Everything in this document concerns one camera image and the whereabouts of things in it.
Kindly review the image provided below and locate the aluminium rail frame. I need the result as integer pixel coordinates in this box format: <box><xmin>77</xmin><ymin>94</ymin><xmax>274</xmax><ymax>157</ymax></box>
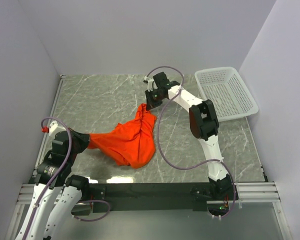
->
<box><xmin>18</xmin><ymin>72</ymin><xmax>280</xmax><ymax>216</ymax></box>

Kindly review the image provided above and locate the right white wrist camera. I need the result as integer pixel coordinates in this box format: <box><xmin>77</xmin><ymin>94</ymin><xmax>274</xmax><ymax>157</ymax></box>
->
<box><xmin>143</xmin><ymin>76</ymin><xmax>154</xmax><ymax>85</ymax></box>

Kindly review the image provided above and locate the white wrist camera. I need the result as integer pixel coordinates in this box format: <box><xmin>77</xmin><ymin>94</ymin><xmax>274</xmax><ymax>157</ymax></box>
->
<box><xmin>143</xmin><ymin>76</ymin><xmax>154</xmax><ymax>85</ymax></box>
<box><xmin>41</xmin><ymin>120</ymin><xmax>59</xmax><ymax>137</ymax></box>

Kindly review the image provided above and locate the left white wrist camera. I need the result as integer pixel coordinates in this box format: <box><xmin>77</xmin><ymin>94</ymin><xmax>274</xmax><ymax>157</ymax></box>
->
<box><xmin>41</xmin><ymin>120</ymin><xmax>59</xmax><ymax>137</ymax></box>

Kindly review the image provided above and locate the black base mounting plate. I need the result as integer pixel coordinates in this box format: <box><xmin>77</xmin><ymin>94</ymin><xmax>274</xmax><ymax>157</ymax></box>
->
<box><xmin>89</xmin><ymin>182</ymin><xmax>238</xmax><ymax>213</ymax></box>

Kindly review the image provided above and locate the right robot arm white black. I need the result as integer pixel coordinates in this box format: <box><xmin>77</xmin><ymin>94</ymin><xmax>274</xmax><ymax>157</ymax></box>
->
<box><xmin>143</xmin><ymin>72</ymin><xmax>237</xmax><ymax>200</ymax></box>

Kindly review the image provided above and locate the white plastic mesh basket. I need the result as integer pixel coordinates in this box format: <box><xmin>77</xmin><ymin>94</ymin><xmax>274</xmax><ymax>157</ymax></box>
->
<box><xmin>194</xmin><ymin>67</ymin><xmax>259</xmax><ymax>122</ymax></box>

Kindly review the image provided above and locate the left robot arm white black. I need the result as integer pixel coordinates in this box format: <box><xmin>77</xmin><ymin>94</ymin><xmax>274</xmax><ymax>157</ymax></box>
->
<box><xmin>16</xmin><ymin>129</ymin><xmax>90</xmax><ymax>240</ymax></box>

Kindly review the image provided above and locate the orange t shirt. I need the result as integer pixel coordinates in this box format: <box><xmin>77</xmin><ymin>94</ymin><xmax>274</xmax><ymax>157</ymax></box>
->
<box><xmin>87</xmin><ymin>103</ymin><xmax>157</xmax><ymax>169</ymax></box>

